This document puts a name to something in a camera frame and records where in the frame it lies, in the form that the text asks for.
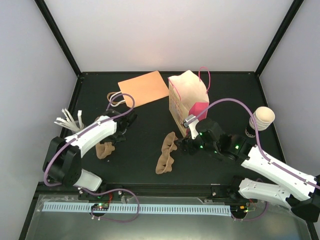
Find brown pulp cup carriers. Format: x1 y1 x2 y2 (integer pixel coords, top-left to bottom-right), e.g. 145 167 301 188
95 142 115 160

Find brown pulp cup carrier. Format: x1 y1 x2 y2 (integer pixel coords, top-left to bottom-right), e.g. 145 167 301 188
155 132 178 175

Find cream cakes paper bag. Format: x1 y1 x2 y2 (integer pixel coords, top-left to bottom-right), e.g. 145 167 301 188
168 66 211 137

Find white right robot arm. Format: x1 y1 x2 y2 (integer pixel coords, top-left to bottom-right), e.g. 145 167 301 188
174 118 320 223

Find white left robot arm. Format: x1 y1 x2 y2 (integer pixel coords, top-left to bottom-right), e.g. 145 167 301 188
43 109 137 200

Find plain brown paper bag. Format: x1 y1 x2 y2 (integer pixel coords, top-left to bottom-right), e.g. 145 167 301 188
107 71 169 107

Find white straws bundle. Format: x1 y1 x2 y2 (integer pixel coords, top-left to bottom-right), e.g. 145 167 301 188
54 108 85 133

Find stack of paper cups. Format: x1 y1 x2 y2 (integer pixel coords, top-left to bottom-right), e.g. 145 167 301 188
245 106 276 138

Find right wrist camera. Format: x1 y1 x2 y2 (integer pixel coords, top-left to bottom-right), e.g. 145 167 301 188
182 114 199 140

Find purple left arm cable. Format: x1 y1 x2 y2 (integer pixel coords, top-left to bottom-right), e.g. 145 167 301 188
43 93 136 187

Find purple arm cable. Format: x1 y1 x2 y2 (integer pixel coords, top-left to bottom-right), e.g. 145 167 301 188
43 93 136 187
194 97 320 191

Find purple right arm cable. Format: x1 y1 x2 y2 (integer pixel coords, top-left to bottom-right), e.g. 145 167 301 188
194 97 320 191

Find light blue cable duct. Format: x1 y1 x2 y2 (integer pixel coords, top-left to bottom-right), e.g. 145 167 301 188
42 202 231 217

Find black frame post left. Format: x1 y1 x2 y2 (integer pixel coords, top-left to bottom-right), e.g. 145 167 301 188
34 0 82 77

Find black frame post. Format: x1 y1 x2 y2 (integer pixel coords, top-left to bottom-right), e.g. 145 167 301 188
34 0 82 77
255 0 304 77

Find black frame post right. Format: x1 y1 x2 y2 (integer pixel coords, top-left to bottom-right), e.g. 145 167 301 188
255 0 304 77

